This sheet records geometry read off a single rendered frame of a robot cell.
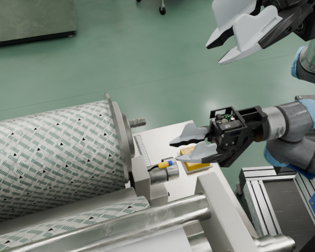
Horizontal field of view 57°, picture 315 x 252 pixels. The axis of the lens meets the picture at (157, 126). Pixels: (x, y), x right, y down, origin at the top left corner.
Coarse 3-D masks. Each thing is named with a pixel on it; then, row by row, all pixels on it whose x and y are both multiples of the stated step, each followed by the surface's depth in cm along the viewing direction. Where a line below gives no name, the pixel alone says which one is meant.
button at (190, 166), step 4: (184, 148) 87; (188, 148) 87; (192, 148) 87; (180, 152) 87; (184, 152) 86; (188, 152) 86; (188, 164) 83; (192, 164) 83; (196, 164) 83; (200, 164) 84; (204, 164) 84; (208, 164) 85; (188, 168) 83; (192, 168) 84; (196, 168) 85
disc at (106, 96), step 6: (108, 96) 43; (108, 102) 42; (114, 114) 40; (114, 120) 40; (114, 126) 40; (120, 138) 39; (120, 144) 39; (120, 150) 40; (126, 168) 41; (126, 174) 42; (126, 180) 43
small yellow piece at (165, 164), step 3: (162, 162) 45; (165, 162) 45; (168, 162) 45; (171, 162) 45; (156, 165) 45; (159, 165) 45; (162, 165) 45; (165, 165) 45; (168, 165) 45; (150, 168) 46; (159, 168) 45
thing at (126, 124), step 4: (124, 116) 45; (124, 120) 44; (124, 124) 44; (128, 124) 44; (128, 128) 43; (128, 132) 43; (128, 136) 43; (128, 140) 43; (132, 140) 44; (132, 144) 44; (132, 148) 44; (132, 152) 44; (132, 156) 45
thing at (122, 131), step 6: (114, 102) 45; (114, 108) 43; (120, 114) 42; (120, 120) 42; (120, 126) 41; (120, 132) 41; (126, 138) 41; (126, 144) 41; (126, 150) 41; (126, 156) 42; (126, 162) 42
